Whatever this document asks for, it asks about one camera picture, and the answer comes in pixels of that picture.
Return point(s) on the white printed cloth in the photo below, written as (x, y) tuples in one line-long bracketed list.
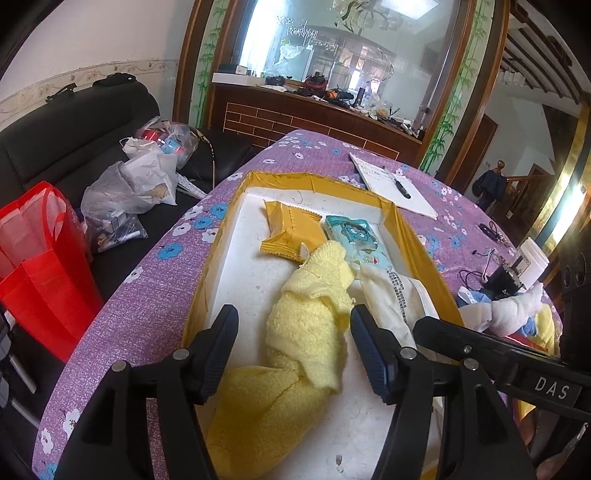
[(392, 295)]

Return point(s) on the golden pillar frame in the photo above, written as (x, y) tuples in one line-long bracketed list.
[(561, 184)]

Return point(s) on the yellow terry towel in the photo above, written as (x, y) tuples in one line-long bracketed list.
[(300, 323)]

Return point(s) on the brown wooden door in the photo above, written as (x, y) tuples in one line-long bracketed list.
[(478, 147)]

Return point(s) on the white sock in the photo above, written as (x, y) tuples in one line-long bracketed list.
[(508, 309)]

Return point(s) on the red shopping bag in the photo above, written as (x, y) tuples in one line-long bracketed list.
[(41, 277)]

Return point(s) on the blue towel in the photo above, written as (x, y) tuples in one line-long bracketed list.
[(466, 296)]

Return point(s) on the black sofa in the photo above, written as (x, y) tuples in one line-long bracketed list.
[(69, 143)]

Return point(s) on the small electric motor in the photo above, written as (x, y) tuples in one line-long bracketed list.
[(501, 279)]

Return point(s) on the small key bunch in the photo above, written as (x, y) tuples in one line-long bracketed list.
[(489, 230)]

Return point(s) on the white notepad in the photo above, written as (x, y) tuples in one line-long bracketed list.
[(415, 203)]

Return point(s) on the black bag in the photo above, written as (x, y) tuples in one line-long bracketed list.
[(113, 79)]

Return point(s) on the white plastic jar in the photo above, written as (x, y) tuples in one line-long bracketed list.
[(533, 265)]

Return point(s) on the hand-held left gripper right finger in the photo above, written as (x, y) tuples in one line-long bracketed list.
[(369, 355)]

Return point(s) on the yellow cloth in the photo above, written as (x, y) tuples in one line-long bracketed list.
[(547, 327)]

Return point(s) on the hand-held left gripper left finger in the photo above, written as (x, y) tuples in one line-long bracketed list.
[(219, 355)]

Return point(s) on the yellow snack packet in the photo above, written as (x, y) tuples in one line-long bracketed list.
[(291, 230)]

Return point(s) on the person in dark clothes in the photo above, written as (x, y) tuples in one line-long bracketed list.
[(490, 187)]

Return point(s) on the teal tissue packet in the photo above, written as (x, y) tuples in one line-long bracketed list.
[(355, 240)]

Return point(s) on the plastic bag with red packets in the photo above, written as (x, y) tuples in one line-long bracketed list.
[(173, 138)]

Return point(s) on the clear plastic bag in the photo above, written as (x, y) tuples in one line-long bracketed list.
[(111, 203)]

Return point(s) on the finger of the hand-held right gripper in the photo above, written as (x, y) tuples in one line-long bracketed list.
[(508, 364)]

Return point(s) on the white plastic bag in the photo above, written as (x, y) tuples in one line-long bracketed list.
[(152, 170)]

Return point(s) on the black pen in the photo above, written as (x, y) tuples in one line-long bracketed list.
[(401, 188)]

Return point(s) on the purple floral tablecloth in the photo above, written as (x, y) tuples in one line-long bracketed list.
[(152, 295)]

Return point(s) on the yellow cardboard box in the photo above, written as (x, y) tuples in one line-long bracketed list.
[(249, 286)]

